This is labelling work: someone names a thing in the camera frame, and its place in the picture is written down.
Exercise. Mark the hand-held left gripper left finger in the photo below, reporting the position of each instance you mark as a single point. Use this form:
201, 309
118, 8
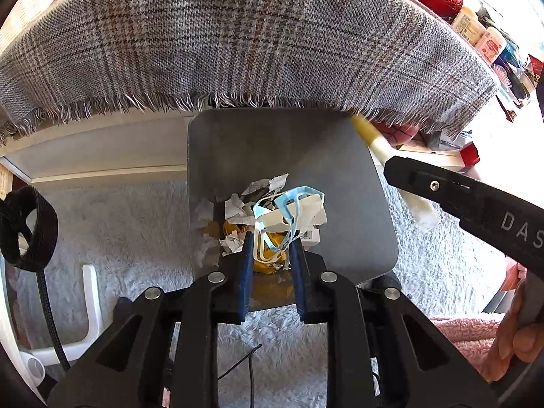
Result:
246, 272

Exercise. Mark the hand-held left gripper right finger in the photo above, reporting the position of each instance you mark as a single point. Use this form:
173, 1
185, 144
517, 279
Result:
297, 276

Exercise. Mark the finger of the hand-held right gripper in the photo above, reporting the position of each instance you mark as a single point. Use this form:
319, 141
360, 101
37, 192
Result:
416, 176

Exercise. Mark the yellow paper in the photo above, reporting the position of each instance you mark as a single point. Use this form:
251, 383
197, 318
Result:
274, 265

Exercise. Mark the white yellow paper stick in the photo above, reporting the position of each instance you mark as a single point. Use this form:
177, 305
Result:
382, 146

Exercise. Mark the blue face mask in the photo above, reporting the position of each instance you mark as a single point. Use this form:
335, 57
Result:
297, 190

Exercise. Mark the white wrapper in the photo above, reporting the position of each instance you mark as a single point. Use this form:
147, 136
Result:
265, 185

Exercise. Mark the dark grey bin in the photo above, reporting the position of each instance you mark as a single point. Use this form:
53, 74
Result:
276, 148

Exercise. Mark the person's right hand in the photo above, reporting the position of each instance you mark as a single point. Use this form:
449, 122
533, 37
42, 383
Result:
514, 344

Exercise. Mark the reddish ball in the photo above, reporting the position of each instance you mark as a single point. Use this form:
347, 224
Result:
399, 134

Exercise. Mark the grey fluffy rug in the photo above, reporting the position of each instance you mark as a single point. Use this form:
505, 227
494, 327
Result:
140, 229

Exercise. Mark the pink fluffy towel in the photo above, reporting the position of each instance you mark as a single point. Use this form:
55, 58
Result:
463, 335

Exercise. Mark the white bottle with pink label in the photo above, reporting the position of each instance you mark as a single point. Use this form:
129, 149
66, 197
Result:
491, 44

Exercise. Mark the yellow cap bottle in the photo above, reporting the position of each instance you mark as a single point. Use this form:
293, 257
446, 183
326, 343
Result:
467, 25

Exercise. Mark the grey plaid tablecloth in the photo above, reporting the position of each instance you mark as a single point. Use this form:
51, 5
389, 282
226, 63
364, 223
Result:
255, 42

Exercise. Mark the white plastic frame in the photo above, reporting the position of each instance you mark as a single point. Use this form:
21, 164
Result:
91, 306

